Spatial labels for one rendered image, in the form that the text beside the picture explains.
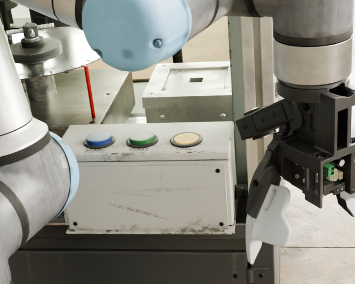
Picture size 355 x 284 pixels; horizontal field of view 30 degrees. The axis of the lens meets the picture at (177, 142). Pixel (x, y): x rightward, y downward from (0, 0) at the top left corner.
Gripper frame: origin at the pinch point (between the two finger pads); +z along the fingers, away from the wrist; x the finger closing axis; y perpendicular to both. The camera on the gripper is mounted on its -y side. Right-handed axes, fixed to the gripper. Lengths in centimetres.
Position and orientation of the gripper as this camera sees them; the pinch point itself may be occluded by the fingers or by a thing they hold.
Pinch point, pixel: (299, 236)
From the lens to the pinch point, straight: 77.9
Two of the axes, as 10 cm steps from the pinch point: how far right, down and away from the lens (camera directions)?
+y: 5.2, 3.3, -7.9
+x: 8.5, -2.9, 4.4
